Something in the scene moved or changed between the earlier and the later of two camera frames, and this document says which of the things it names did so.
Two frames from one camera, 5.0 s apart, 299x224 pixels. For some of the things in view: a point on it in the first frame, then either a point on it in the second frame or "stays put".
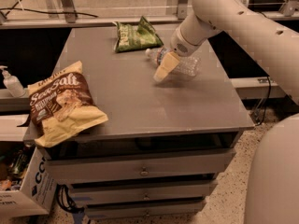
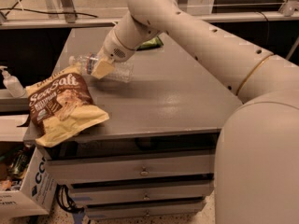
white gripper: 180,46 to 112,49
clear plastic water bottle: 189,66 to 122,72
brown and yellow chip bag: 63,106 stays put
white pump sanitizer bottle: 12,83 stays put
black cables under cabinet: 72,205 stays put
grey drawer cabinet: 164,144 stays put
